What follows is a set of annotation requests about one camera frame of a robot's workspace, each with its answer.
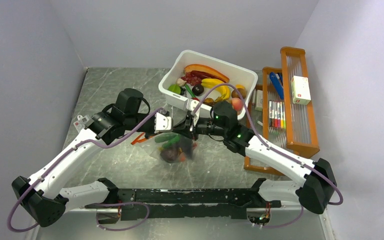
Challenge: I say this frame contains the green toy lime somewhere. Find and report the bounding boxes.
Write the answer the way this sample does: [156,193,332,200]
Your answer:
[167,84,182,95]

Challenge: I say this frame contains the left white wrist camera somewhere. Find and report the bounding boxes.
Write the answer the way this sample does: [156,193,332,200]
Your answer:
[154,112,173,134]

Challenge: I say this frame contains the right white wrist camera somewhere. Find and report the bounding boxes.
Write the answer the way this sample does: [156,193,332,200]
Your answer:
[186,99,212,127]

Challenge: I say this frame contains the clear zip top bag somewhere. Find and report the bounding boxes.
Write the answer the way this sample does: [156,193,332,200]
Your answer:
[130,132,198,164]

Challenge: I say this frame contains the white small carton box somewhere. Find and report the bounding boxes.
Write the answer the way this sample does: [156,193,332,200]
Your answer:
[290,75,311,106]

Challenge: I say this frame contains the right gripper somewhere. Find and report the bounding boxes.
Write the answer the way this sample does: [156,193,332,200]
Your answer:
[172,113,227,141]

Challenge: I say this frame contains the set of coloured markers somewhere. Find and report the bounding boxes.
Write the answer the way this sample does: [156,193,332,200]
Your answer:
[268,100,286,129]

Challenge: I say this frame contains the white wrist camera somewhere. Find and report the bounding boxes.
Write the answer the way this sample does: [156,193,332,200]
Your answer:
[186,99,212,127]
[154,112,173,134]

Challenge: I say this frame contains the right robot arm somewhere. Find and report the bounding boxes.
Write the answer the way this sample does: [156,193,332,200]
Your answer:
[173,102,338,215]

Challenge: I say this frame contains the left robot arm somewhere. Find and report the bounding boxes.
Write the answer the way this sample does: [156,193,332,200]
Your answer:
[11,88,173,227]

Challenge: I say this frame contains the yellow toy banana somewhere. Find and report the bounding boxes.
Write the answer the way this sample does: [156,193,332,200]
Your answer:
[201,78,231,103]

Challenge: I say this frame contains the white tag card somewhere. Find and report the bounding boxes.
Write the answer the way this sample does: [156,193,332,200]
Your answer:
[73,115,90,133]

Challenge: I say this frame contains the dark green toy cucumber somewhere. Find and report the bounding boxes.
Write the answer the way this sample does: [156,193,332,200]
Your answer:
[153,132,178,144]

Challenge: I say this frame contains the red toy grapes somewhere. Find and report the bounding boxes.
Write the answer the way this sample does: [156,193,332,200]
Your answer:
[181,72,202,86]

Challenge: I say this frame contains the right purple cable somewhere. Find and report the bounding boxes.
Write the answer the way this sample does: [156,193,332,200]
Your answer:
[191,83,344,229]

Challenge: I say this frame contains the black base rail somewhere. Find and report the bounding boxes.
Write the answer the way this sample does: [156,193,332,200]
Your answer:
[103,187,281,221]

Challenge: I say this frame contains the orange toy melon slice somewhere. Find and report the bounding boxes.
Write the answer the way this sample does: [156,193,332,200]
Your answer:
[183,64,230,83]

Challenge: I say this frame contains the white plastic food bin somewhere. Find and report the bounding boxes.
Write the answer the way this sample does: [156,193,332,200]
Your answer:
[158,50,258,118]

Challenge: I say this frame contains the orange wooden rack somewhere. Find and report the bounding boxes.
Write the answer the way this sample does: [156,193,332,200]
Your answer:
[251,46,320,159]

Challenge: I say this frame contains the blue handled tool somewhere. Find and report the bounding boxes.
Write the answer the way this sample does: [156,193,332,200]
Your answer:
[269,72,284,100]

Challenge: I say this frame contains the green toy chili pepper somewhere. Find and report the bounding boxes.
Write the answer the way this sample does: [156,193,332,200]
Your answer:
[161,138,180,150]

